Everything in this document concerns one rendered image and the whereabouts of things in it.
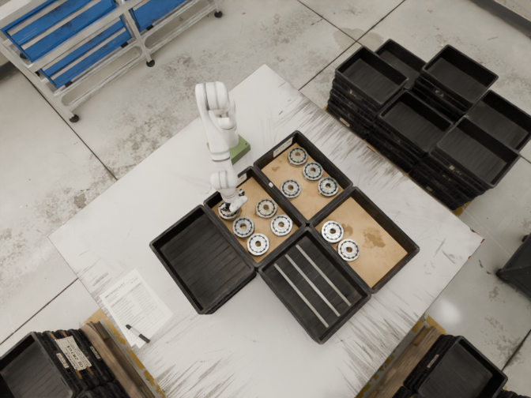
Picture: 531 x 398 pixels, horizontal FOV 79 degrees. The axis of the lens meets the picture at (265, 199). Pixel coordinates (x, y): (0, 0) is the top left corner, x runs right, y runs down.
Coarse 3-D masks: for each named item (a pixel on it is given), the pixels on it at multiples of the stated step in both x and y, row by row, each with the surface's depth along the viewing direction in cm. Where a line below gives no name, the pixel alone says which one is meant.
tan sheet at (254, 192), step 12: (252, 180) 164; (252, 192) 162; (264, 192) 161; (252, 204) 159; (276, 204) 159; (240, 216) 157; (252, 216) 157; (228, 228) 156; (264, 228) 155; (240, 240) 153; (276, 240) 153
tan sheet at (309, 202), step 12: (264, 168) 166; (276, 168) 166; (288, 168) 165; (300, 168) 165; (276, 180) 163; (300, 180) 163; (312, 192) 161; (300, 204) 159; (312, 204) 159; (324, 204) 158
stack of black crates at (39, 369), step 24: (24, 336) 164; (48, 336) 173; (0, 360) 161; (24, 360) 170; (48, 360) 160; (96, 360) 195; (0, 384) 163; (24, 384) 166; (48, 384) 166; (72, 384) 161; (96, 384) 176
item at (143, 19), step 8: (144, 0) 249; (152, 0) 255; (160, 0) 260; (168, 0) 266; (176, 0) 271; (184, 0) 277; (136, 8) 249; (144, 8) 255; (152, 8) 260; (160, 8) 265; (168, 8) 271; (136, 16) 255; (144, 16) 260; (152, 16) 265; (160, 16) 271; (144, 24) 265
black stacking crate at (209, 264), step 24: (192, 216) 152; (168, 240) 154; (192, 240) 154; (216, 240) 154; (168, 264) 146; (192, 264) 150; (216, 264) 150; (240, 264) 150; (192, 288) 147; (216, 288) 146
